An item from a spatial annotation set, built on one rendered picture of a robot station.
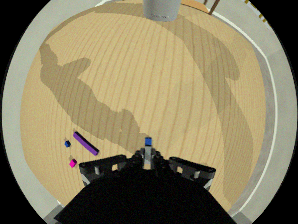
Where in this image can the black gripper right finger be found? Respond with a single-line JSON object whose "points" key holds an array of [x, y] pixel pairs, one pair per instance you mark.
{"points": [[190, 170]]}

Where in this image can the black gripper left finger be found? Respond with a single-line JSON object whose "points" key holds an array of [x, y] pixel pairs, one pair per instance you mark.
{"points": [[102, 167]]}

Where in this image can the purple rod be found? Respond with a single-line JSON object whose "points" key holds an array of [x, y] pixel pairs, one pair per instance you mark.
{"points": [[85, 143]]}

